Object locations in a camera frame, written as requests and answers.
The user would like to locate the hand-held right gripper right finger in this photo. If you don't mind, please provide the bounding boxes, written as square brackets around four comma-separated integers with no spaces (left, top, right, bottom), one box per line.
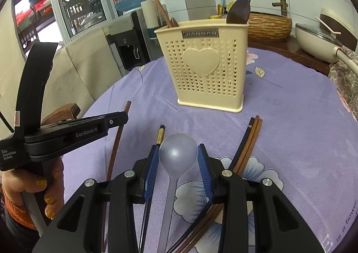
[197,144,325,253]

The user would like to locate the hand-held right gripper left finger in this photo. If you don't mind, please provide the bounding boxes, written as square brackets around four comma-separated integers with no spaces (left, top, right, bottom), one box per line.
[32,144,160,253]

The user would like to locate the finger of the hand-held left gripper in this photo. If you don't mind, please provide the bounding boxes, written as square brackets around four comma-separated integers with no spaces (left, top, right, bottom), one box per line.
[106,112,129,134]

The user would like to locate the cream plastic utensil holder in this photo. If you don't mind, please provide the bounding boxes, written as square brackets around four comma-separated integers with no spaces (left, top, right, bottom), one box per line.
[155,19,249,114]

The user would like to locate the dark wooden spoon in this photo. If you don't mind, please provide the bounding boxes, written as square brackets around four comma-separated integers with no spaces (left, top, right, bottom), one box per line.
[226,0,251,25]

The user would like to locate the person's left forearm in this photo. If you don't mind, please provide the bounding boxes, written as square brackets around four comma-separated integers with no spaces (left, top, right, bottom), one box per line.
[0,193,42,253]

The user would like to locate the person's left hand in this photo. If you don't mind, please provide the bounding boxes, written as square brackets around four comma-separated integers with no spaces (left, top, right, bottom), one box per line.
[1,159,65,220]

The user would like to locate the dark wooden chair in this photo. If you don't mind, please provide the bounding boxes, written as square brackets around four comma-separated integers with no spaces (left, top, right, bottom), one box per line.
[42,103,81,128]

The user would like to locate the dark chopstick with gold band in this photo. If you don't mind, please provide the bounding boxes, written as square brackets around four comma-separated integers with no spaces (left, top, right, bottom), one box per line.
[140,125,166,253]

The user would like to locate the bundle of chopsticks right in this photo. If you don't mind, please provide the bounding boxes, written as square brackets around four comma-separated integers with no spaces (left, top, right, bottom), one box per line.
[165,117,256,253]

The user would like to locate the beige cloth cover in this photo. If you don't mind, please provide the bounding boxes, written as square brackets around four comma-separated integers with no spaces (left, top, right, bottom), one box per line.
[0,13,124,143]

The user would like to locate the water dispenser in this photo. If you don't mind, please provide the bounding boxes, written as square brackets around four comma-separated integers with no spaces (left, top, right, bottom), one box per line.
[102,8,165,78]

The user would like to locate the purple floral tablecloth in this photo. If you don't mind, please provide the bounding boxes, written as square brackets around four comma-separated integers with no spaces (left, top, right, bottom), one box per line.
[60,46,358,253]

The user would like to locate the woven basket wash basin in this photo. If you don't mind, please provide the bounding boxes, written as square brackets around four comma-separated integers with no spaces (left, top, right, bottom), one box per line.
[247,12,293,43]

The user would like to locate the brown floral cloth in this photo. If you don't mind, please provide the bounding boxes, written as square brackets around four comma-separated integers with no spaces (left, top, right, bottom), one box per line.
[328,47,358,126]

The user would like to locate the glass pan lid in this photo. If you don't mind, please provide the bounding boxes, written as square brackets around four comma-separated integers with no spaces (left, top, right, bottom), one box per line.
[296,23,343,47]

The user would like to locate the bronze faucet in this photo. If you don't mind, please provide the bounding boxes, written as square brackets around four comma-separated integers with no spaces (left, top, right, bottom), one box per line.
[272,0,288,17]

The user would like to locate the cream and brown rice cooker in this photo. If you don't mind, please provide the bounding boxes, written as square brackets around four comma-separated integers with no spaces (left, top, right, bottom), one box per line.
[320,8,356,44]

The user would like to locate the sliding window frame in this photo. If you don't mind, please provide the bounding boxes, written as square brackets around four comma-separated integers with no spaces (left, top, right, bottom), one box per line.
[11,0,118,55]

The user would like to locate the cream pan with handle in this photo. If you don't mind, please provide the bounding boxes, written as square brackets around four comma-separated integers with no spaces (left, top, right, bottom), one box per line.
[296,28,358,75]

